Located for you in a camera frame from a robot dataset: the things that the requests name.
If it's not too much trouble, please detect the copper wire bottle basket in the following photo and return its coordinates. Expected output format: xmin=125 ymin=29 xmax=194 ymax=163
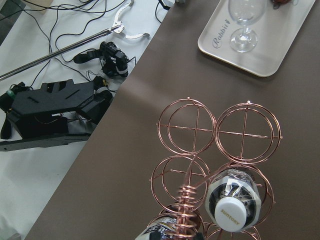
xmin=150 ymin=98 xmax=282 ymax=240

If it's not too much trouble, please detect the tea bottle two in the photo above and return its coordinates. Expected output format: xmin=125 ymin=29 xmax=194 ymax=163
xmin=205 ymin=168 xmax=262 ymax=233

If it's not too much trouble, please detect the tea bottle three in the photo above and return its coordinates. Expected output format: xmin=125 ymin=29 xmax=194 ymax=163
xmin=134 ymin=204 xmax=204 ymax=240

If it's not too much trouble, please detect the small black servo gripper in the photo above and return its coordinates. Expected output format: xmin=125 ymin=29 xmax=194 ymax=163
xmin=73 ymin=41 xmax=129 ymax=78

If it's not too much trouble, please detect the metal reacher grabber tool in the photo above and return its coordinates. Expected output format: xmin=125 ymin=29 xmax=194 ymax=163
xmin=0 ymin=0 xmax=150 ymax=81

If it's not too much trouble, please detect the black device on side table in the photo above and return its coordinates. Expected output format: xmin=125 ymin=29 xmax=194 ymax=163
xmin=0 ymin=79 xmax=113 ymax=152

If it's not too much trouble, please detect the clear wine glass on tray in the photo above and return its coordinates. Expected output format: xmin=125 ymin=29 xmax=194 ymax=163
xmin=228 ymin=0 xmax=267 ymax=53

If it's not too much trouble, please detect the white rabbit tray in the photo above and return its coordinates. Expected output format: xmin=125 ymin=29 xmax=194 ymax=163
xmin=197 ymin=0 xmax=316 ymax=78

